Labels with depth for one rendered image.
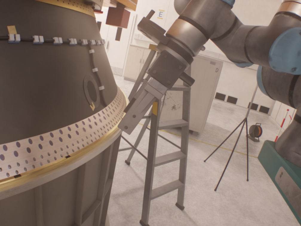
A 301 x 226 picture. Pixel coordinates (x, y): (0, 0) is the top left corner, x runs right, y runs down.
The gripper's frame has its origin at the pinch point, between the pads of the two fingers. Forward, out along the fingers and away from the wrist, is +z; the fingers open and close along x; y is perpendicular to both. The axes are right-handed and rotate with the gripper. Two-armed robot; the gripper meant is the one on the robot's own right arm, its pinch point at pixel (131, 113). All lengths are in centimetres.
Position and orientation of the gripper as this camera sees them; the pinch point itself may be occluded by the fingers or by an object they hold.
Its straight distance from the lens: 44.0
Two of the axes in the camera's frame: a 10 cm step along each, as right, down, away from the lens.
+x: -0.1, -1.9, 9.8
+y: 8.1, 5.7, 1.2
